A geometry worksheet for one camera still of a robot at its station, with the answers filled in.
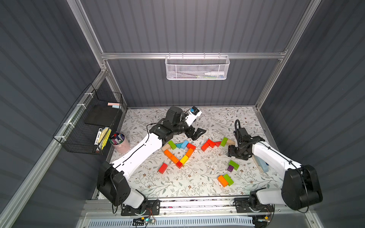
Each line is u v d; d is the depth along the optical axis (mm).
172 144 967
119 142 871
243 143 683
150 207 721
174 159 907
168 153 936
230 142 939
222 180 815
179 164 882
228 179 823
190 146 963
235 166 867
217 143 967
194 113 630
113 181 377
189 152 934
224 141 973
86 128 731
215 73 900
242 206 737
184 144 957
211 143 972
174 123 588
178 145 945
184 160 888
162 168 867
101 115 761
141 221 721
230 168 864
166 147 940
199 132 654
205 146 972
